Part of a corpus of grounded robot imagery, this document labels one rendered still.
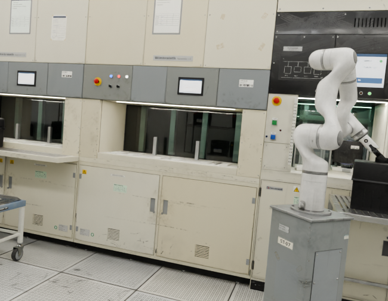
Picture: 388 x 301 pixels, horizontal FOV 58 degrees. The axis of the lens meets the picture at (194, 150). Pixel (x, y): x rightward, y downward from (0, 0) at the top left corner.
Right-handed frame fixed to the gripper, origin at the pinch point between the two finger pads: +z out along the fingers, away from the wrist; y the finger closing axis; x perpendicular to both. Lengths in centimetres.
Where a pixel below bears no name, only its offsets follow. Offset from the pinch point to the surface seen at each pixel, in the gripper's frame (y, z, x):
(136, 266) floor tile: 9, -38, 185
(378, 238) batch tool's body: 36, 41, 33
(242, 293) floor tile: 15, 21, 126
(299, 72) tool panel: 28, -74, 2
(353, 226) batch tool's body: 34, 26, 40
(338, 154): 84, -16, 21
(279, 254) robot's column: -46, 6, 65
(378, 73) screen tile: 35, -41, -33
